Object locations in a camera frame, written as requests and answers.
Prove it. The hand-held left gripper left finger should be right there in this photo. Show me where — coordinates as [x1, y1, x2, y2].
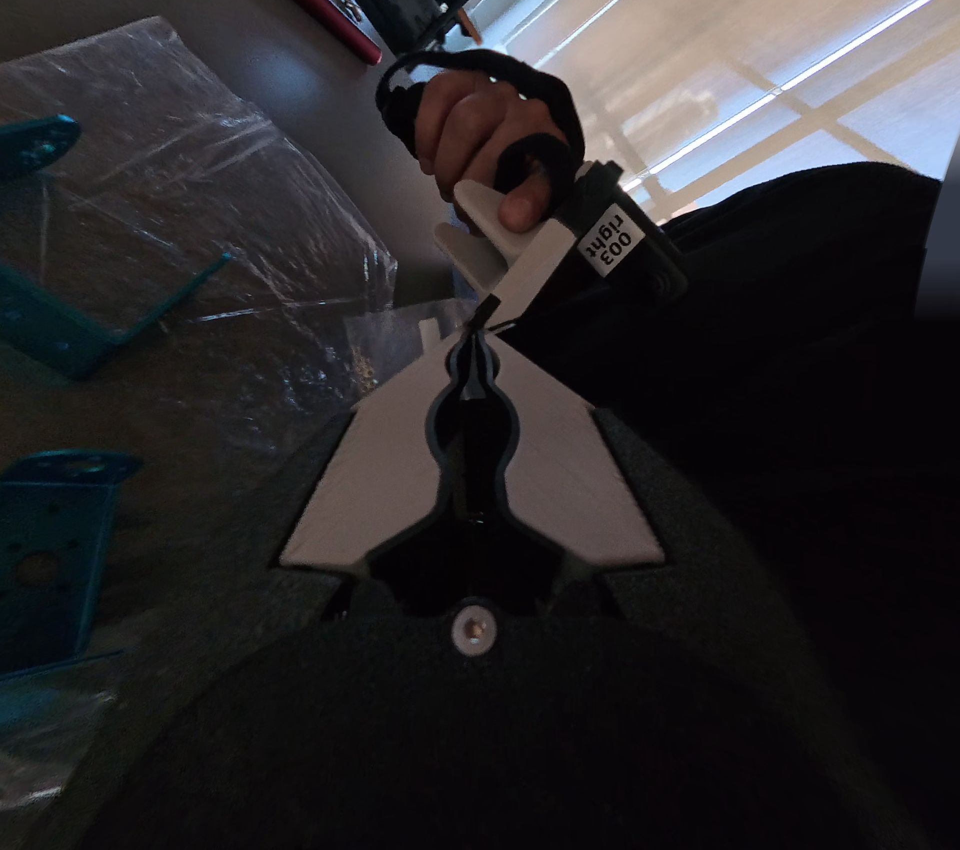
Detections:
[279, 331, 477, 575]

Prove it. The small clear screw bag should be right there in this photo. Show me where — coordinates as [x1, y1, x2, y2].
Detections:
[341, 299, 489, 416]

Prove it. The large clear plastic sheet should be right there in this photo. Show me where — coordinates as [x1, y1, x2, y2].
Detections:
[0, 16, 399, 821]

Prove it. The window with roller blind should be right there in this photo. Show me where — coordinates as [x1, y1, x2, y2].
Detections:
[465, 0, 960, 229]

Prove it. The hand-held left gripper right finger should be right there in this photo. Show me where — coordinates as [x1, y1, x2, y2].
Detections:
[478, 331, 666, 572]

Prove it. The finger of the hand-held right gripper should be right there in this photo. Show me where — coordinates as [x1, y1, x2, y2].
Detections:
[478, 224, 583, 334]

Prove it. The blue perforated servo bracket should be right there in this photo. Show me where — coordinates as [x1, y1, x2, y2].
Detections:
[0, 449, 144, 682]

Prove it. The person's dark clothing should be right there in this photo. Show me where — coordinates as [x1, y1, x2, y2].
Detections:
[495, 160, 948, 850]

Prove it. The person's right hand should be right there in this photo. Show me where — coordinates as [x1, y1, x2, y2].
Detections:
[412, 70, 571, 235]

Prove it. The blue U-shaped metal bracket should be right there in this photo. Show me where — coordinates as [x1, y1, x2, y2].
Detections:
[0, 115, 232, 382]

